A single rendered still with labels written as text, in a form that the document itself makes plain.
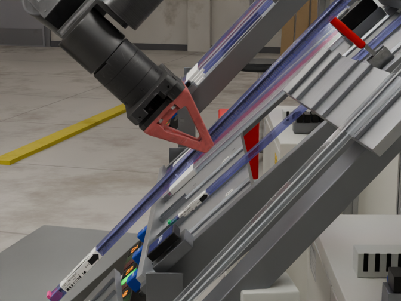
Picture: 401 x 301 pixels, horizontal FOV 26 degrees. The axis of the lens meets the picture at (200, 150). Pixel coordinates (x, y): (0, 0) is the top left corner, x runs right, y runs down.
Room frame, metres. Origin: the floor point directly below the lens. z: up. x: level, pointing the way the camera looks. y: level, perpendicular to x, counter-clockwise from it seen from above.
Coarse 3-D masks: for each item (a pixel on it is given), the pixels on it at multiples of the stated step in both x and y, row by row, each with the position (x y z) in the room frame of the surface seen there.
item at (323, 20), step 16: (336, 0) 0.99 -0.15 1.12; (320, 16) 0.99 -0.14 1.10; (304, 32) 0.99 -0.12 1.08; (288, 48) 0.99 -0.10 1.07; (272, 64) 0.99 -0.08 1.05; (288, 64) 0.98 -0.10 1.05; (272, 80) 0.97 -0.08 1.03; (256, 96) 0.97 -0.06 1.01; (240, 112) 0.97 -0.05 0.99; (224, 128) 0.97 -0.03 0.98; (192, 160) 0.96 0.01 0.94; (176, 176) 0.96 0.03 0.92; (160, 192) 0.96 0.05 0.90; (144, 208) 0.96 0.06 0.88; (128, 224) 0.96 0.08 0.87; (112, 240) 0.95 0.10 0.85
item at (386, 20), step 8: (376, 0) 1.66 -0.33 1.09; (384, 8) 1.53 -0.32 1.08; (384, 16) 1.48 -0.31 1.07; (392, 16) 1.43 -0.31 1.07; (376, 24) 1.46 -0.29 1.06; (384, 24) 1.42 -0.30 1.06; (400, 24) 1.32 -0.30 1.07; (368, 32) 1.46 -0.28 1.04; (376, 32) 1.42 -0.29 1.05; (392, 32) 1.32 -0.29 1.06; (400, 32) 1.29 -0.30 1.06; (368, 40) 1.42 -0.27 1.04; (384, 40) 1.32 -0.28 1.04; (392, 40) 1.29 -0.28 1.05; (400, 40) 1.25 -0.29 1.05; (336, 48) 1.56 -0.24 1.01; (344, 48) 1.50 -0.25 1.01; (352, 48) 1.45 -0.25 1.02; (376, 48) 1.32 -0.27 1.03; (392, 48) 1.24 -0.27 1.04; (400, 48) 1.21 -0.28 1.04; (352, 56) 1.41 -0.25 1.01; (368, 56) 1.32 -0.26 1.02; (368, 64) 1.28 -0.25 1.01
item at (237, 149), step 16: (240, 144) 1.49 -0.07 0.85; (224, 160) 1.48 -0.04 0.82; (208, 176) 1.46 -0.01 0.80; (240, 176) 1.29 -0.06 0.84; (176, 192) 1.57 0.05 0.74; (192, 192) 1.46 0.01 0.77; (224, 192) 1.28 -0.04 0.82; (240, 192) 1.21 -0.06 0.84; (176, 208) 1.44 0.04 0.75; (208, 208) 1.27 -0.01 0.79; (224, 208) 1.20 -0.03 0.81; (176, 224) 1.32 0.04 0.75; (192, 224) 1.27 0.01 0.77
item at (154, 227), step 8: (160, 168) 1.79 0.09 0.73; (160, 176) 1.71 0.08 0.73; (160, 200) 1.55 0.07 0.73; (152, 208) 1.48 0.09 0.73; (160, 208) 1.50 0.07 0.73; (152, 216) 1.43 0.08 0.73; (152, 224) 1.38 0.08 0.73; (160, 224) 1.42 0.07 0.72; (152, 232) 1.34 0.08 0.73; (144, 240) 1.31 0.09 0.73; (152, 240) 1.31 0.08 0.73; (144, 248) 1.26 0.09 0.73; (144, 256) 1.22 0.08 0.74; (144, 264) 1.19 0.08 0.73; (144, 272) 1.16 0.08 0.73
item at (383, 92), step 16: (400, 64) 0.77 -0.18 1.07; (384, 80) 0.77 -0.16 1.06; (400, 80) 0.76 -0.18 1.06; (368, 96) 0.77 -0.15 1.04; (384, 96) 0.76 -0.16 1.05; (368, 112) 0.76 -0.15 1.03; (352, 128) 0.76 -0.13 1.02; (336, 144) 0.76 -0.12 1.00; (320, 160) 0.75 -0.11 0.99; (304, 176) 0.75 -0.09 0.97; (288, 192) 0.75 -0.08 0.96; (272, 208) 0.75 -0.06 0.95; (256, 224) 0.75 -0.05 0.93; (240, 240) 0.74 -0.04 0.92; (224, 256) 0.74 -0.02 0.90; (208, 272) 0.74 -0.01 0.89; (192, 288) 0.74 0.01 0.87
